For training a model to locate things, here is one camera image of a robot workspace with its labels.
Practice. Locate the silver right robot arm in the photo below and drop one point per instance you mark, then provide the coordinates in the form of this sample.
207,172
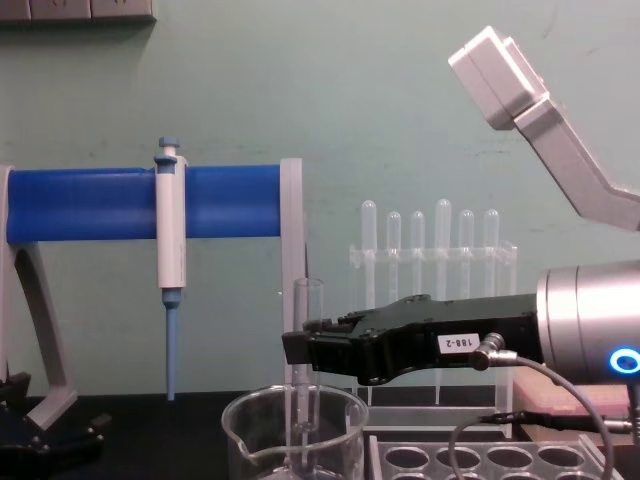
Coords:
585,320

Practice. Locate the clear glass test tube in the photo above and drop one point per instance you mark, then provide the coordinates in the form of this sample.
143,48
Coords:
309,305

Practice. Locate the clear acrylic dropper rack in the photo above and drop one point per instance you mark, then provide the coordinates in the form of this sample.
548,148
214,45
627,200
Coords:
440,415

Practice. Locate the blue and grey pipette stand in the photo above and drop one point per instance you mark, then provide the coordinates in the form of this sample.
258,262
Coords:
90,205

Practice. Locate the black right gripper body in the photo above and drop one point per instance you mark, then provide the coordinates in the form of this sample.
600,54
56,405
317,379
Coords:
450,325

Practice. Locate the pink pipette tip box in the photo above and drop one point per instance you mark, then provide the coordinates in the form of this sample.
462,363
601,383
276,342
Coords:
565,397

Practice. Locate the clear test tube rack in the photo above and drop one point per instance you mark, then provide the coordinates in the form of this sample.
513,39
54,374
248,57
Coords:
480,457

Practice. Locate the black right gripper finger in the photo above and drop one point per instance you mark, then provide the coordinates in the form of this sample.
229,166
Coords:
320,352
332,324

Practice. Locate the white and blue pipette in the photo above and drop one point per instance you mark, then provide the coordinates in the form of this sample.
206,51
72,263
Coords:
170,240

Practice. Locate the clear glass beaker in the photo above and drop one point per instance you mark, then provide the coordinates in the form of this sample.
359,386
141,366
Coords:
280,430

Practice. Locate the white wall socket plate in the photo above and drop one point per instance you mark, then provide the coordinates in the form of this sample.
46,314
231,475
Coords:
75,9

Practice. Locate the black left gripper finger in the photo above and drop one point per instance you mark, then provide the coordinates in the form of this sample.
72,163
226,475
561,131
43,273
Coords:
45,445
12,387

